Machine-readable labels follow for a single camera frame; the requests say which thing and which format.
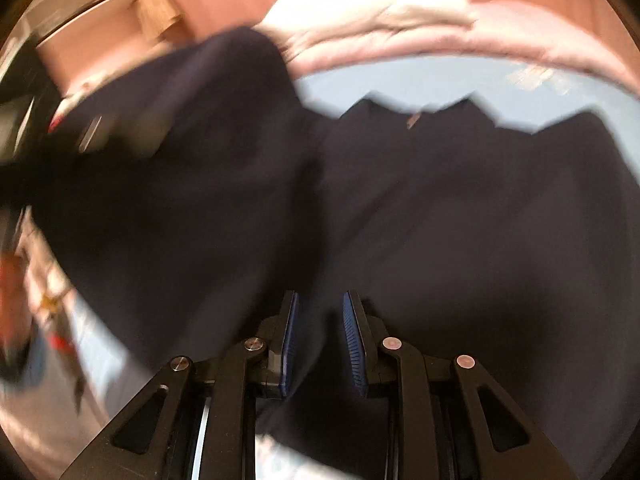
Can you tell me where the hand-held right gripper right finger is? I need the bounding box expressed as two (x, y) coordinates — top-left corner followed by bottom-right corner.
(342, 290), (581, 480)

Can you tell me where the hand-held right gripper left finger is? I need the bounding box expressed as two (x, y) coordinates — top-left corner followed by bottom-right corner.
(60, 291), (300, 480)

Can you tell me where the navy collared jacket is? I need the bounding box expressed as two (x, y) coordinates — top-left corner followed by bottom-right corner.
(0, 25), (640, 480)

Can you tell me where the pile of mixed clothes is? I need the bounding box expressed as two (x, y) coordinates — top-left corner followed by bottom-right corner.
(0, 205), (87, 388)

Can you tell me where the white shelf unit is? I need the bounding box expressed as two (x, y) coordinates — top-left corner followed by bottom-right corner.
(0, 0), (151, 102)

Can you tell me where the beige curtain tassel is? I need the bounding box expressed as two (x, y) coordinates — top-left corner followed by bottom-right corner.
(134, 0), (184, 42)

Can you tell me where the blue floral bed sheet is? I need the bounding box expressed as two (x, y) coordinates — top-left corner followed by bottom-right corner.
(65, 62), (640, 421)

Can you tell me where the pink comforter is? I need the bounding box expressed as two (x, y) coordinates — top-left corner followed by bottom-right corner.
(260, 0), (640, 107)

